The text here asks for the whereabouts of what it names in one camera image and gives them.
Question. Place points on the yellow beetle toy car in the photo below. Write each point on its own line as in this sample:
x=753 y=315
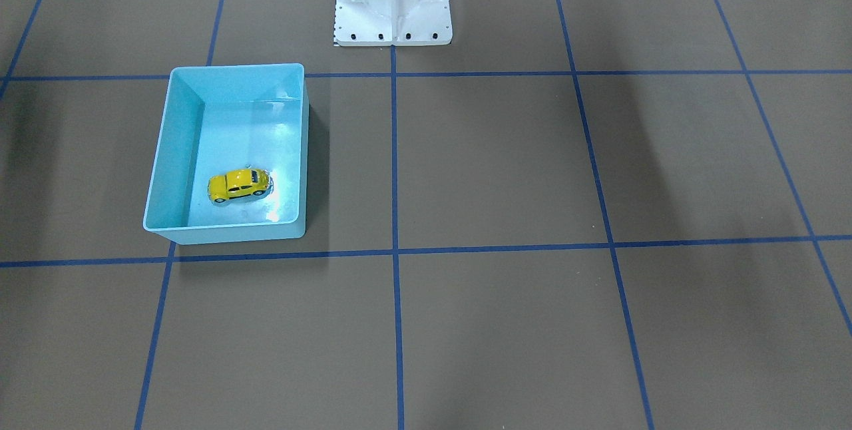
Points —
x=239 y=183

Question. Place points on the light blue plastic bin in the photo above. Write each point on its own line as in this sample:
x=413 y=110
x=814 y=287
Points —
x=218 y=119

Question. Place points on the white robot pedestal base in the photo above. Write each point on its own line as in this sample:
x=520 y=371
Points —
x=392 y=23

